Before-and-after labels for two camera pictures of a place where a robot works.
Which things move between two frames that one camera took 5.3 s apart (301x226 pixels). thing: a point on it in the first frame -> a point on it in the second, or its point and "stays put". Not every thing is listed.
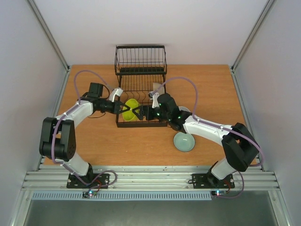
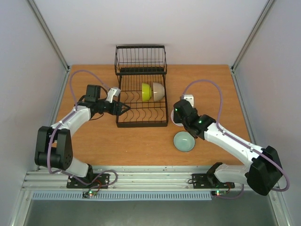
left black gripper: [116, 108] stays put
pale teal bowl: [184, 142] stays put
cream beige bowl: [155, 86] stays put
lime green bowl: [129, 115] -> [146, 92]
